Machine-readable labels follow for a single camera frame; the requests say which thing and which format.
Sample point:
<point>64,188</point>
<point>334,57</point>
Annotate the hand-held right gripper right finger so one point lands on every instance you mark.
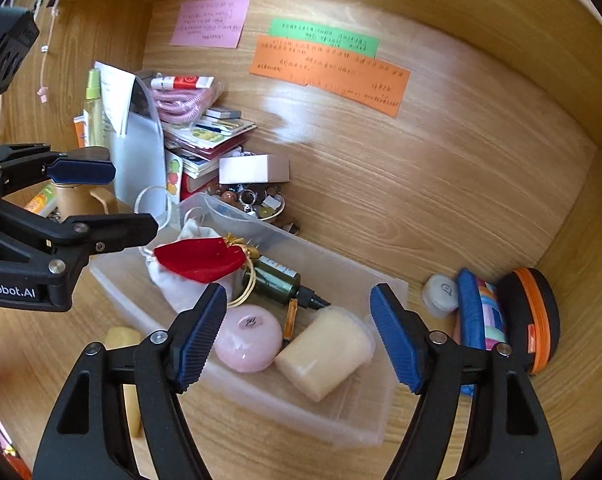
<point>396,340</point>

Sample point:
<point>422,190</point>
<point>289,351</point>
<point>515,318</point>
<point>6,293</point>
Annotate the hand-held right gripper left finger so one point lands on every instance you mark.
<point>201,340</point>

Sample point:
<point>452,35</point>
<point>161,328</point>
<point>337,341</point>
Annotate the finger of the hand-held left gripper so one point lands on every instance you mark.
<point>81,172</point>
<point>106,230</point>

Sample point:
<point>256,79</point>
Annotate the pink round case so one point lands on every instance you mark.
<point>251,340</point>

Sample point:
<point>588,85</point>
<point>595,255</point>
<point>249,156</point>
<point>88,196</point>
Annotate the cream jelly cup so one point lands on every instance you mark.
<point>321,355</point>

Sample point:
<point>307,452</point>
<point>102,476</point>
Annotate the red velvet pouch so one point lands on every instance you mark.
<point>196,260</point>

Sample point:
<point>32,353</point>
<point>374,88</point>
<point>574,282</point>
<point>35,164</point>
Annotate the small amber vial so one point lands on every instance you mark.
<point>290,317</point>

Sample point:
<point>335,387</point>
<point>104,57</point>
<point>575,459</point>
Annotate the dark green glass bottle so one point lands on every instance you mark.
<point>276,280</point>

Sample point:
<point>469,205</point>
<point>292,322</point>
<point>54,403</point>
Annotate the clear plastic box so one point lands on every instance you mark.
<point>301,410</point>

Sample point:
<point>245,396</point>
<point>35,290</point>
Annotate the wooden desktop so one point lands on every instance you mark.
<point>291,460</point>

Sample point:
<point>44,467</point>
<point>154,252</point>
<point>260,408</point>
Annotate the brown ceramic mug with lid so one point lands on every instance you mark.
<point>76,200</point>

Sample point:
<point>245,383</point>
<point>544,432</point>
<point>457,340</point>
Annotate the orange tube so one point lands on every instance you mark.
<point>80,132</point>

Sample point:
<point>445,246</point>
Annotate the small white jar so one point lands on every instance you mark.
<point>441,295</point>

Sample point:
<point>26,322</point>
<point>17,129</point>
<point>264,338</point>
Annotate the yellow-green spray bottle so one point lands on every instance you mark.
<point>93,110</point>

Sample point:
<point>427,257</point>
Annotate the clear plastic sleeve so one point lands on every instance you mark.
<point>141,150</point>

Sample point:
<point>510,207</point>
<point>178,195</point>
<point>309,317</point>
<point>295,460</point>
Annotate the yellow cylindrical bottle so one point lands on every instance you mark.
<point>121,337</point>

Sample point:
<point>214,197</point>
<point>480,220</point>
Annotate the blue patterned pencil case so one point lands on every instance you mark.
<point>473,310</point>

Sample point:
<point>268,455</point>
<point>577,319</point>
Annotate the fruit print box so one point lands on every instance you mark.
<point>173,175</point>

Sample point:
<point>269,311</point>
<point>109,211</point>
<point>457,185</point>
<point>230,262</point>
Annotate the narrow white paper sheet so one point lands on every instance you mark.
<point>113,90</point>

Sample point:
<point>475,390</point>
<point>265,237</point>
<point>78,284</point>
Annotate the stack of books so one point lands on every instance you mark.
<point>211,152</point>

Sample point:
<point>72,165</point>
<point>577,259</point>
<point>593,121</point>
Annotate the red and white tube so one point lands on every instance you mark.
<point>181,81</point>

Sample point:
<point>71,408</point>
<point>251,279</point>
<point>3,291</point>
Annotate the black and orange round case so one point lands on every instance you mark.
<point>526,300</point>

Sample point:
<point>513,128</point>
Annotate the bowl of beads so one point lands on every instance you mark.
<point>261,207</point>

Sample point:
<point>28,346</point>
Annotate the small white box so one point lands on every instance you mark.
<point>251,169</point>

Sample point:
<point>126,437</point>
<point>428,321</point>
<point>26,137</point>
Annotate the pink sticky note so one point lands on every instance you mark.
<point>208,22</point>

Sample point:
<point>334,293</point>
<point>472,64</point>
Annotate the orange sticky note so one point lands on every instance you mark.
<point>331,72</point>

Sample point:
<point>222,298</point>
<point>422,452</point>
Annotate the green sticky note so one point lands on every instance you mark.
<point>326,35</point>

